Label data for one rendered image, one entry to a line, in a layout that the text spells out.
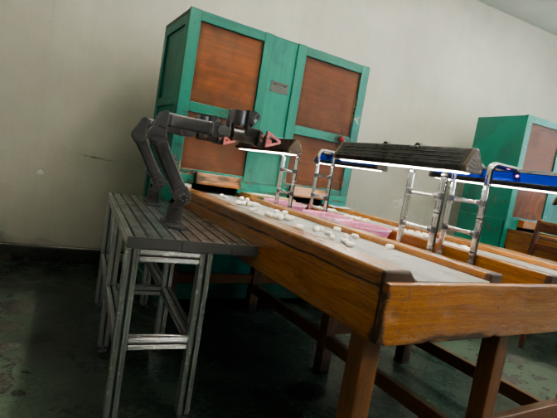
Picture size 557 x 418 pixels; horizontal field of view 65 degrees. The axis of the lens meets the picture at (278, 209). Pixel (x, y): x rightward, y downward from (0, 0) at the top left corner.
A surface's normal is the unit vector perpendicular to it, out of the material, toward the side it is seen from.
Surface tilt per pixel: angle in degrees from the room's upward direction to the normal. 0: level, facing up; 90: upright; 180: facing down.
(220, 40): 90
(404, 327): 90
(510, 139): 90
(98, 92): 90
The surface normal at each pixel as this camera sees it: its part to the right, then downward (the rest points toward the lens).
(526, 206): 0.40, 0.15
